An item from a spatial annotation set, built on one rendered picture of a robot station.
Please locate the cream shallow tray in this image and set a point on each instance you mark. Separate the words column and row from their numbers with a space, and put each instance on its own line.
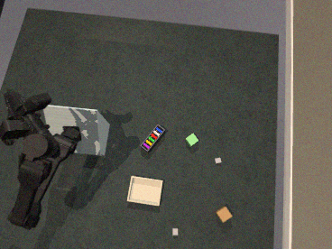
column 145, row 191

